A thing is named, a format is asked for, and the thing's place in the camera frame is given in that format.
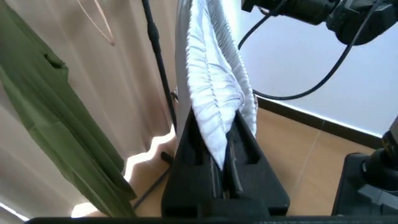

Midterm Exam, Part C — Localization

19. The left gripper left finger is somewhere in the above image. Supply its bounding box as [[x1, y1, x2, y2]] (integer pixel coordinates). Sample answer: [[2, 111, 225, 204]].
[[161, 108, 225, 218]]

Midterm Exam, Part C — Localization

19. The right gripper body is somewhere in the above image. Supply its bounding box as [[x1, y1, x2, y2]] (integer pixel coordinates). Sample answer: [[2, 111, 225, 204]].
[[241, 0, 335, 26]]

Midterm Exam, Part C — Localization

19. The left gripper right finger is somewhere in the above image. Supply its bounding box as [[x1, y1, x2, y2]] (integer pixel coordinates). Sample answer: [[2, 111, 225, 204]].
[[223, 110, 290, 217]]

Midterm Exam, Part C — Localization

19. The pale grey garment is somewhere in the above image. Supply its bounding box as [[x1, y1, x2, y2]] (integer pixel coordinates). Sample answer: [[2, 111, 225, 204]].
[[174, 0, 259, 171]]

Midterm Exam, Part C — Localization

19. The green long-sleeved shirt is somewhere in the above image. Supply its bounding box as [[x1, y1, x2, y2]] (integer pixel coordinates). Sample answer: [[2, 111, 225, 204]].
[[0, 0, 137, 218]]

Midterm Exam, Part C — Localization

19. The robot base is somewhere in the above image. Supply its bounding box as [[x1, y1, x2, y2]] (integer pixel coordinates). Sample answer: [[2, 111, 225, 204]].
[[331, 116, 398, 217]]

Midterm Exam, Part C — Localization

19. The black clothes rack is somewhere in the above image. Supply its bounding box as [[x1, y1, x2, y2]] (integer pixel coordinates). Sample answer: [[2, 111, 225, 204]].
[[133, 0, 178, 210]]

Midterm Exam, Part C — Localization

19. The pink clothes hanger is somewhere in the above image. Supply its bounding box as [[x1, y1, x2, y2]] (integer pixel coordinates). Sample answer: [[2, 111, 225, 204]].
[[76, 0, 116, 47]]

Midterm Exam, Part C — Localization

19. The beige curtain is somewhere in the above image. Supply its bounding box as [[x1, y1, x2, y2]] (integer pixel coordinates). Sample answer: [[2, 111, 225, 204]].
[[0, 0, 187, 218]]

